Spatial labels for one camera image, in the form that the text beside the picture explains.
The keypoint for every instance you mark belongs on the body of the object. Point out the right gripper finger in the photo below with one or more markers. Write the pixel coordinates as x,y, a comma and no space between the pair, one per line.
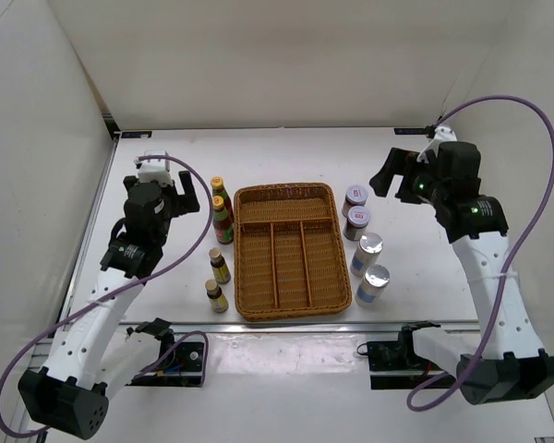
395,164
411,171

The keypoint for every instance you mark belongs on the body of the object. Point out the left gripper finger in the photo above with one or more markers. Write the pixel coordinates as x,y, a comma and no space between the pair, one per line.
187,202
129,181

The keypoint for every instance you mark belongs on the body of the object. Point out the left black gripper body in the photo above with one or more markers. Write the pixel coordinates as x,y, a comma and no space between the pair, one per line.
168,194

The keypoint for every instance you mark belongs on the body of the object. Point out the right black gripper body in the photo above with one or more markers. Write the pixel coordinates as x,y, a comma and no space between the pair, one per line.
430,189

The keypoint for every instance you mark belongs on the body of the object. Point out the red sauce bottle yellow cap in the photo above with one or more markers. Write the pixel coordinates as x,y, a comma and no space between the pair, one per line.
218,189

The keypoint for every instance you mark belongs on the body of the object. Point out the dark jar white lid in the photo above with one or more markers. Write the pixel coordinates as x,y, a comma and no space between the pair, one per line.
355,195
357,220

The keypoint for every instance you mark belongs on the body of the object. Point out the white shaker silver lid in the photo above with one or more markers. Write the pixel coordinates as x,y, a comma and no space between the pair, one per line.
373,283
366,253

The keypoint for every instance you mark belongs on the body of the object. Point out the small yellow bottle beige cap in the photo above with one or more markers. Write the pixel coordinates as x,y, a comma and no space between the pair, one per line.
220,270

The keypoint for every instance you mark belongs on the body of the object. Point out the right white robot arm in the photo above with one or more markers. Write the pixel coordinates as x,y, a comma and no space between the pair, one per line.
511,362

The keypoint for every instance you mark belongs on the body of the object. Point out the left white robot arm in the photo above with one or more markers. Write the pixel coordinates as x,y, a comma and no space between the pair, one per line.
72,390

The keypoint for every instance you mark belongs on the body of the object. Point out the brown wicker divided basket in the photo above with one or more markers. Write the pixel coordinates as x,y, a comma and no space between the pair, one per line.
289,256

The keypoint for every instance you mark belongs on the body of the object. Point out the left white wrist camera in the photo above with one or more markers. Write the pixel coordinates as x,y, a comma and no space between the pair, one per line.
154,170

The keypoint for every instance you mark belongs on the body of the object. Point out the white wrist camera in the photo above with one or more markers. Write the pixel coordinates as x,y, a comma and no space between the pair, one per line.
154,170
436,134

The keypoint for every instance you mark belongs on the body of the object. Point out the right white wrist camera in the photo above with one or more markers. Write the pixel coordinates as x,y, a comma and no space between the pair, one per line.
436,134

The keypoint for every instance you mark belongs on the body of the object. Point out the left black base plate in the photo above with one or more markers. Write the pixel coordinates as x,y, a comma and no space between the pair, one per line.
184,368

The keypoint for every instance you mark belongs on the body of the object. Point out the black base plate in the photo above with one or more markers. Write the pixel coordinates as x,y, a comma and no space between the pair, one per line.
184,368
389,371

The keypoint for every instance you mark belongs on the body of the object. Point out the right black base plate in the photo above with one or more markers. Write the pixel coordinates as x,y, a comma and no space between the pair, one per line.
389,371

